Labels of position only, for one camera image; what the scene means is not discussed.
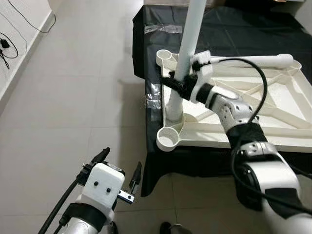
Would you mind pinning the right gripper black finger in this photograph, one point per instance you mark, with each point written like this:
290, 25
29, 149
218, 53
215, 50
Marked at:
170, 83

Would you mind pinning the white plastic children table top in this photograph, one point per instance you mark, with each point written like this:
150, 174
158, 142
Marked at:
292, 97

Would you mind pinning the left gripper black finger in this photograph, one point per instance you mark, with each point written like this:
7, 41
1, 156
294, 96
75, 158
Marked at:
101, 156
137, 178

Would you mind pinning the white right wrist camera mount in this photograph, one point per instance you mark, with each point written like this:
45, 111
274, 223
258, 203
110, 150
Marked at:
202, 78

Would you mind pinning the clear tape strip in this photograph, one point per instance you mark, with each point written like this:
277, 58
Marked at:
163, 28

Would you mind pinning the clear tape cross patch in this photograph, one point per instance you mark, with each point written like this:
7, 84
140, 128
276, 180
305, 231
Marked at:
155, 95

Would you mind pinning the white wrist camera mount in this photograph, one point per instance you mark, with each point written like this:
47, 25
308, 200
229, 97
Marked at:
102, 187
202, 78

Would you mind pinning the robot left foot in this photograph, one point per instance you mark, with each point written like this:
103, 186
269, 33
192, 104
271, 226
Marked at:
111, 228

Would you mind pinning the black tablecloth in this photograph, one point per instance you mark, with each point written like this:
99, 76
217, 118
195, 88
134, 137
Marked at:
243, 34

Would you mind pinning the black power adapter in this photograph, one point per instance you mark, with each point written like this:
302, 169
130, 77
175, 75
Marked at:
5, 44

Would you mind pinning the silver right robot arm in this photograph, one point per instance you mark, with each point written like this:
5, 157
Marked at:
273, 180

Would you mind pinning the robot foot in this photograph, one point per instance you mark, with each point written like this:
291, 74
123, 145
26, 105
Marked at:
111, 228
174, 228

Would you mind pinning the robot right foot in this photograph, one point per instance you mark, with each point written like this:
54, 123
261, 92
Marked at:
174, 228

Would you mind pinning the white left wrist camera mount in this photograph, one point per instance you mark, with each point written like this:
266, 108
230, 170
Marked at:
102, 187

